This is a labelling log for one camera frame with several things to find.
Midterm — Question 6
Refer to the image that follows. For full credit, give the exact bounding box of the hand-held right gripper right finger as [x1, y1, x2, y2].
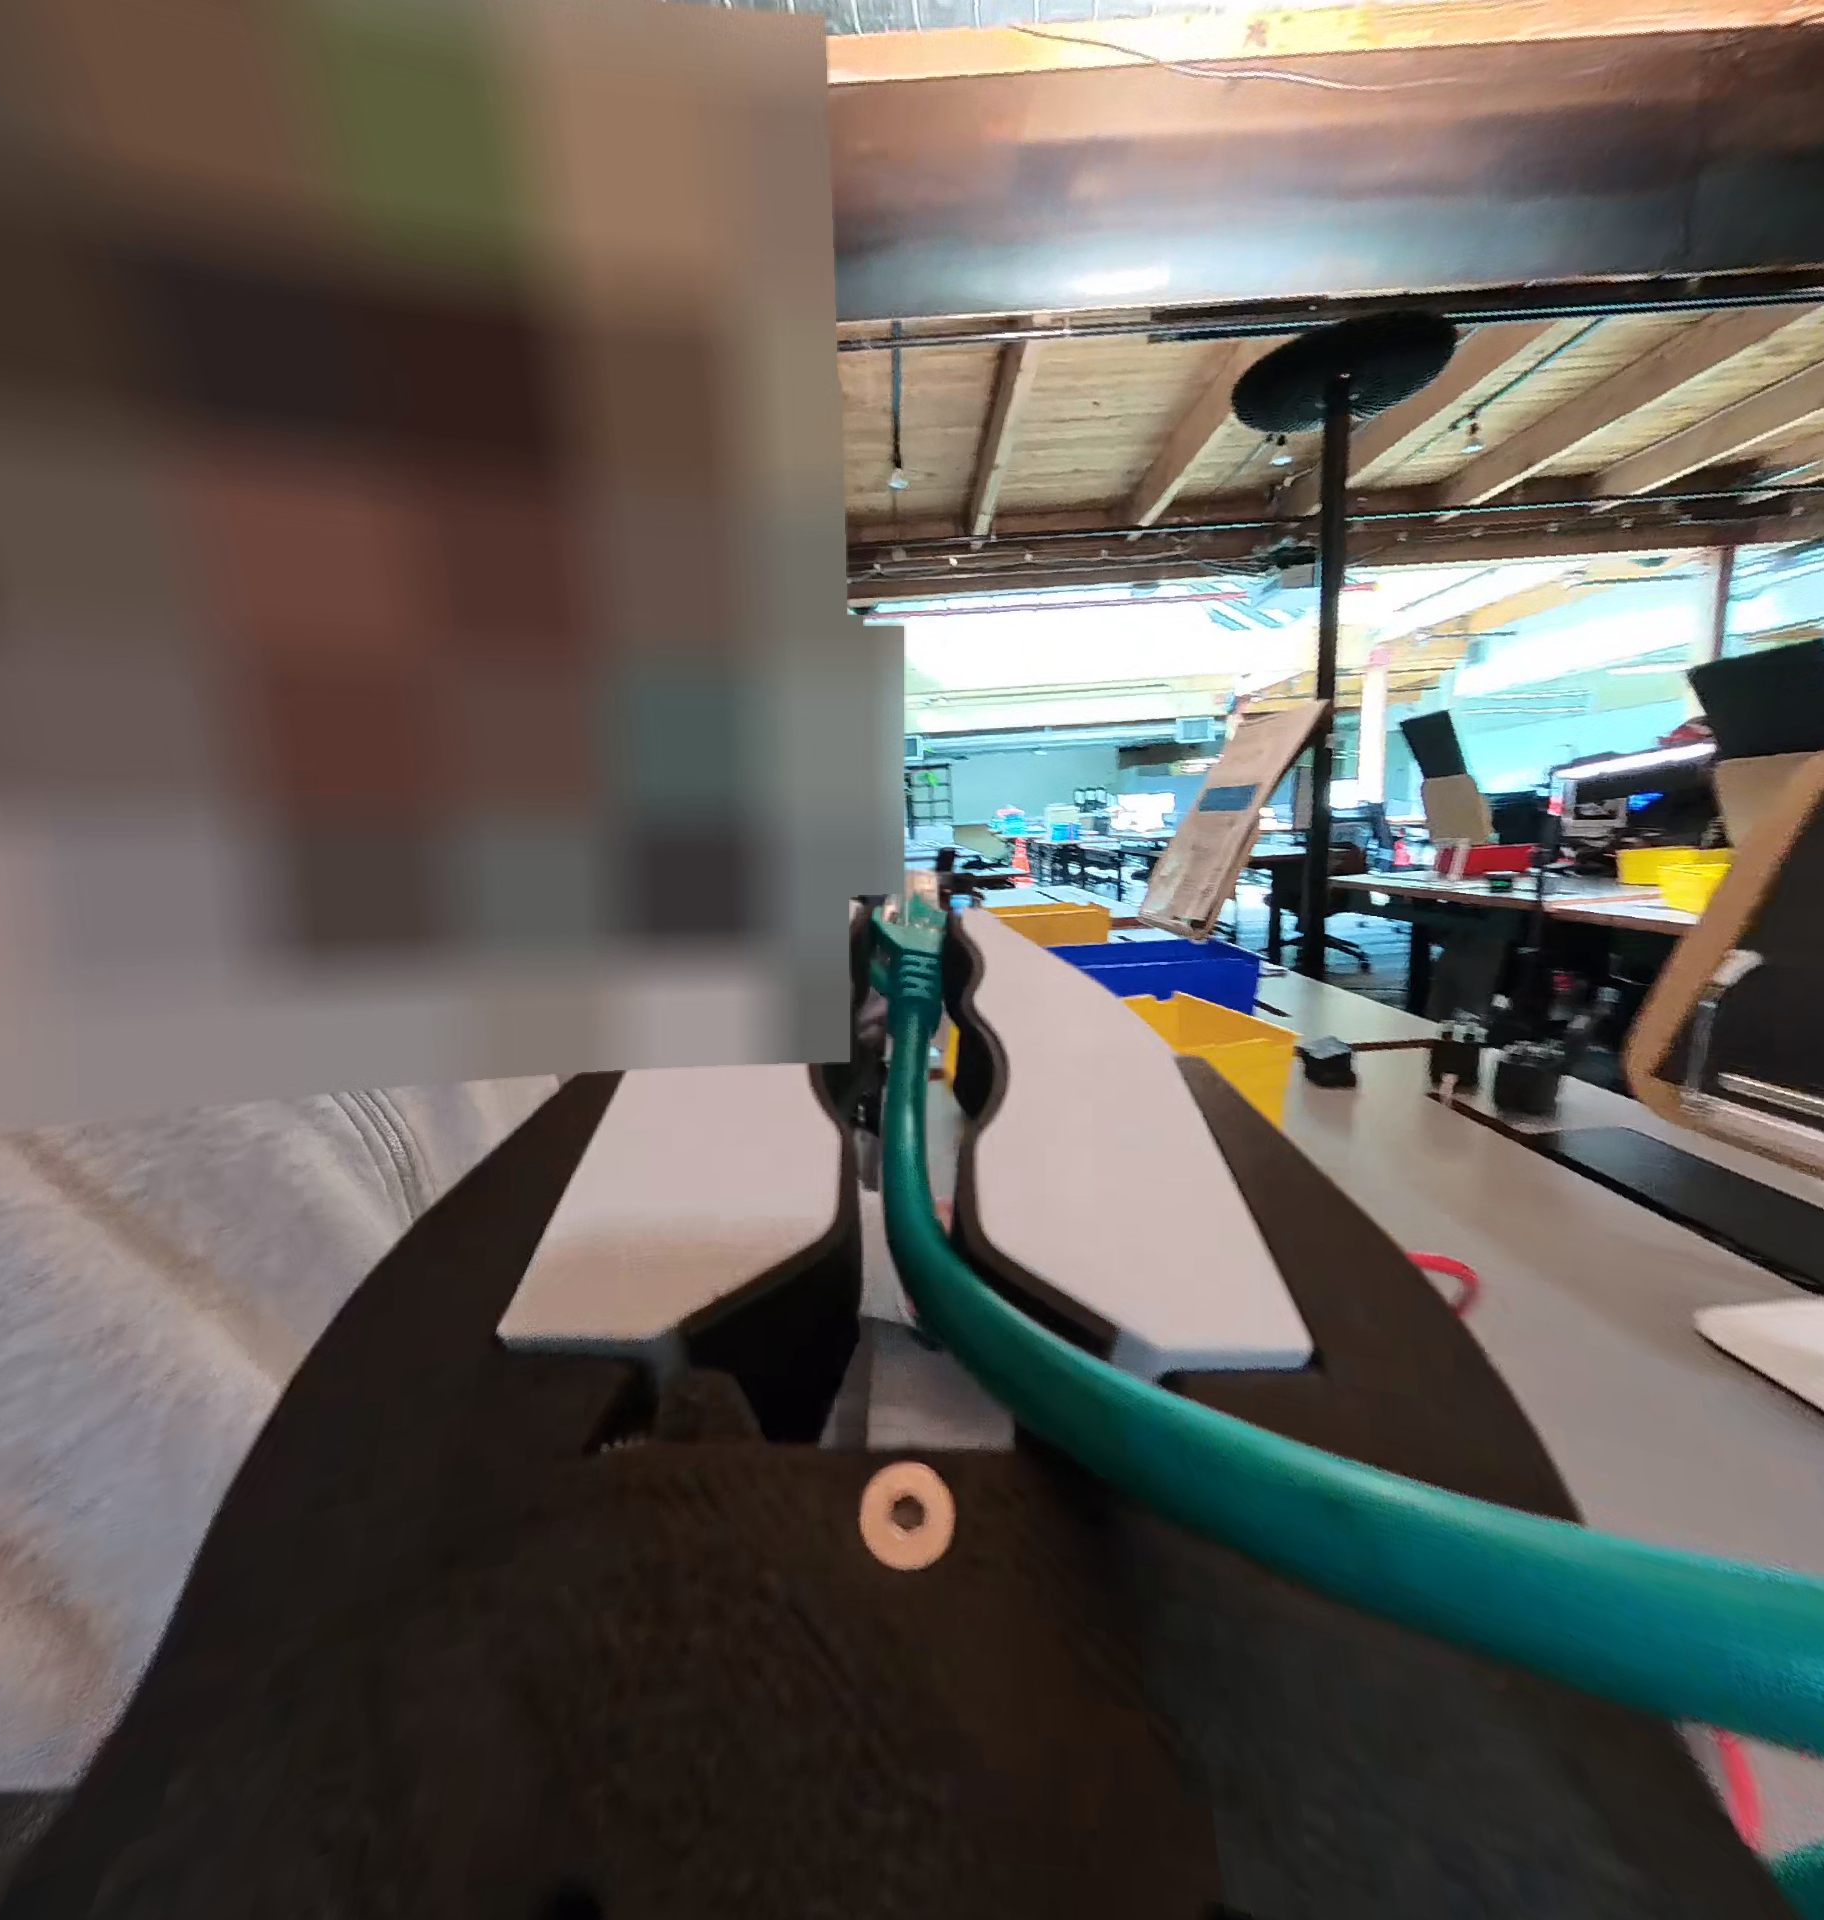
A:
[950, 906, 1321, 1389]

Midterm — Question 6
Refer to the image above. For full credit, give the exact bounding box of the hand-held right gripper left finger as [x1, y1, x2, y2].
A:
[495, 1063, 864, 1364]

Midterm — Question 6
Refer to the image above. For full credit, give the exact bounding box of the red ethernet cable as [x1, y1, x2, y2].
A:
[1395, 1250, 1779, 1863]

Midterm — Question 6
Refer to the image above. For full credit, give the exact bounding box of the green ethernet cable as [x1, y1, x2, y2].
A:
[864, 884, 1824, 1920]

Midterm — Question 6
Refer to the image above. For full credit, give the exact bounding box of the blue plastic bin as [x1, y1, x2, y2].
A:
[1044, 934, 1265, 1018]

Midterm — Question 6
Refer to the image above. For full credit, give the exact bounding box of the cardboard sheet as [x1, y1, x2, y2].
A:
[1134, 694, 1336, 943]

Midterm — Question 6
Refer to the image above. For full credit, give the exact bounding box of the grey zip hoodie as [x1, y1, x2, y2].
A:
[0, 1081, 563, 1803]

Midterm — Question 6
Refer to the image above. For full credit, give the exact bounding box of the small yellow plastic bin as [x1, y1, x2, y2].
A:
[1614, 845, 1743, 917]

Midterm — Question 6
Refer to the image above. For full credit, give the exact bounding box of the black pole with round top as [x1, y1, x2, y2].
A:
[1228, 308, 1461, 980]

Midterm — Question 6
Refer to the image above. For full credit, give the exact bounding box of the black board book stand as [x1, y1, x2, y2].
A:
[1619, 734, 1824, 1449]

